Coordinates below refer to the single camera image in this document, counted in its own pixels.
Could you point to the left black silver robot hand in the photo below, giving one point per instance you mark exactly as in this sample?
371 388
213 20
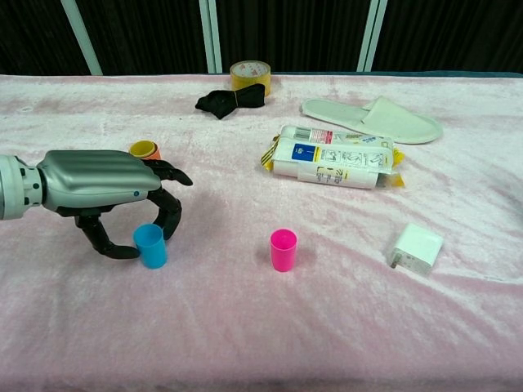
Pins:
94 175

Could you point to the yellow plastic cup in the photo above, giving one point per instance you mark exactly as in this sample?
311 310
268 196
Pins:
141 149

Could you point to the light blue plastic cup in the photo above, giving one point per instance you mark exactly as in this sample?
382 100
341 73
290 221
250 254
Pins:
152 251

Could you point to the pink plastic cup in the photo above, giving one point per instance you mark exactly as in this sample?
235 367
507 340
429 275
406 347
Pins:
283 253

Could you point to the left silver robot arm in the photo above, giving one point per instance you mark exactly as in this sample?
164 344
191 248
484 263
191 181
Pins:
16 188

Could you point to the orange plastic cup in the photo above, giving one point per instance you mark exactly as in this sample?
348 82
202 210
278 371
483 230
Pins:
157 154

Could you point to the black sock bundle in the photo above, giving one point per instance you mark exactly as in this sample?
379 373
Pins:
229 100

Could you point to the yellow tape roll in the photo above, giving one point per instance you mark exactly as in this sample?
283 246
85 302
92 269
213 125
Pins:
249 79

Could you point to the pink plush table cloth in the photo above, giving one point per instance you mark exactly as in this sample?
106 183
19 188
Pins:
245 318

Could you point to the white tissue pack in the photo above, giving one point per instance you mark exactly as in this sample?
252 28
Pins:
327 163

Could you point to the white disposable slipper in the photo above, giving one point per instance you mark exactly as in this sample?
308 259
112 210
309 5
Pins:
388 122

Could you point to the white charger plug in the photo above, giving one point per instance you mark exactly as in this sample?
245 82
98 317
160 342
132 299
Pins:
418 249

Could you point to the white partition post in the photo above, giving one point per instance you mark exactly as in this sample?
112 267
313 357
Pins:
81 38
211 36
371 36

